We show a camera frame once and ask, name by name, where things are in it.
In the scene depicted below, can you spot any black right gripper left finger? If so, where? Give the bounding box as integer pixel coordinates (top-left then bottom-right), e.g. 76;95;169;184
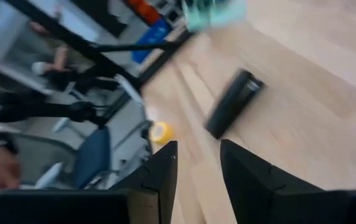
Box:
109;140;179;224

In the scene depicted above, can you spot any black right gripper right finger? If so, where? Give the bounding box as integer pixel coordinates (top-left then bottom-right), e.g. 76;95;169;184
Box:
220;139;324;224

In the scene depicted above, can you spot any black stapler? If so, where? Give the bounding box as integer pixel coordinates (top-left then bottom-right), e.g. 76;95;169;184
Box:
204;68;266;140

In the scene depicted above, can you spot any mint green stapler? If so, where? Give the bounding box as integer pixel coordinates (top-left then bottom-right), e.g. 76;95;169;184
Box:
182;0;249;32

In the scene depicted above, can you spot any yellow tape roll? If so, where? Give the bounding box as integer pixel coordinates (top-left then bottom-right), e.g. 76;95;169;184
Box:
149;121;175;146

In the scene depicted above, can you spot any blue office chair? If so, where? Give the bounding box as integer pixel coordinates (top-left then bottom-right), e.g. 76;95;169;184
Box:
73;126;112;189

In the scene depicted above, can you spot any blue recycling bin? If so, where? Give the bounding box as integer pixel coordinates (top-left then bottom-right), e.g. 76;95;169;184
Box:
131;18;172;65

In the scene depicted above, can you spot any person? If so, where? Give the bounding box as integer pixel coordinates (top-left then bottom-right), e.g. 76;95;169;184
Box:
30;21;70;75

